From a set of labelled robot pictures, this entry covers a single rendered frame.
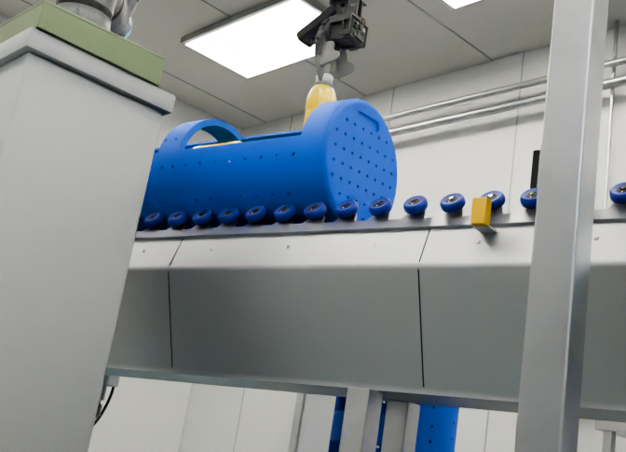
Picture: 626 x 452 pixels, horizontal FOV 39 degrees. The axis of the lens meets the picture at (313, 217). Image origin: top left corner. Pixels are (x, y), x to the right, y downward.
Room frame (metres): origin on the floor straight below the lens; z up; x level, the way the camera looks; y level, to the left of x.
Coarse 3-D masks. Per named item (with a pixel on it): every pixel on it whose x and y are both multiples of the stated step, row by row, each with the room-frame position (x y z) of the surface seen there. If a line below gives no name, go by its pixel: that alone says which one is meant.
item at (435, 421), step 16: (336, 400) 2.12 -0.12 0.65; (336, 416) 2.07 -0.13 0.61; (384, 416) 1.97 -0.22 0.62; (432, 416) 1.98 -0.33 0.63; (448, 416) 2.01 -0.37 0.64; (336, 432) 2.06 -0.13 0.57; (432, 432) 1.98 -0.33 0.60; (448, 432) 2.02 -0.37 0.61; (336, 448) 2.17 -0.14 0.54; (416, 448) 1.97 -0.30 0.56; (432, 448) 1.99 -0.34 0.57; (448, 448) 2.02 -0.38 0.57
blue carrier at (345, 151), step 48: (192, 144) 2.14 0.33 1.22; (240, 144) 1.77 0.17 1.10; (288, 144) 1.69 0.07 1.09; (336, 144) 1.66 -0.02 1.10; (384, 144) 1.80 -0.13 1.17; (192, 192) 1.87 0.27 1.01; (240, 192) 1.79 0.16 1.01; (288, 192) 1.72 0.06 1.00; (336, 192) 1.68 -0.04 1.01; (384, 192) 1.82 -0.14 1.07
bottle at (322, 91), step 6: (318, 84) 1.81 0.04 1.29; (324, 84) 1.80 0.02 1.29; (330, 84) 1.81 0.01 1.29; (312, 90) 1.80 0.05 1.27; (318, 90) 1.79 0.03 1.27; (324, 90) 1.79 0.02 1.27; (330, 90) 1.80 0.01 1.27; (312, 96) 1.80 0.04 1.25; (318, 96) 1.79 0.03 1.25; (324, 96) 1.79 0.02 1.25; (330, 96) 1.79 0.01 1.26; (306, 102) 1.81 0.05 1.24; (312, 102) 1.80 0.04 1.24; (318, 102) 1.79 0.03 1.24; (324, 102) 1.79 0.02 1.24; (306, 108) 1.81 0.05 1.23; (312, 108) 1.79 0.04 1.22; (306, 114) 1.80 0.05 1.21
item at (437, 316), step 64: (192, 256) 1.83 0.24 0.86; (256, 256) 1.72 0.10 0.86; (320, 256) 1.62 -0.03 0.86; (384, 256) 1.54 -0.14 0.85; (448, 256) 1.46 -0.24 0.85; (512, 256) 1.39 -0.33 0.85; (128, 320) 1.96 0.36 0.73; (192, 320) 1.84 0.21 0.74; (256, 320) 1.74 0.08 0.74; (320, 320) 1.64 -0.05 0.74; (384, 320) 1.56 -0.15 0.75; (448, 320) 1.48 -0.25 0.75; (512, 320) 1.41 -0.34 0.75; (256, 384) 1.85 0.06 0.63; (320, 384) 1.67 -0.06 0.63; (384, 384) 1.59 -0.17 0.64; (448, 384) 1.51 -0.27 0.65; (512, 384) 1.44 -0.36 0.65
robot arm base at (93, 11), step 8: (64, 0) 1.63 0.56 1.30; (72, 0) 1.63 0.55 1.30; (80, 0) 1.62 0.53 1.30; (88, 0) 1.63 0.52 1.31; (64, 8) 1.63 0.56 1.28; (72, 8) 1.62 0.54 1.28; (80, 8) 1.62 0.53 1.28; (88, 8) 1.63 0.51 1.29; (96, 8) 1.64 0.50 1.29; (104, 8) 1.65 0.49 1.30; (80, 16) 1.62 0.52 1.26; (88, 16) 1.63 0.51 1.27; (96, 16) 1.64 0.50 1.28; (104, 16) 1.66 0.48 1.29; (112, 16) 1.69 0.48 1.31; (104, 24) 1.66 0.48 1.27
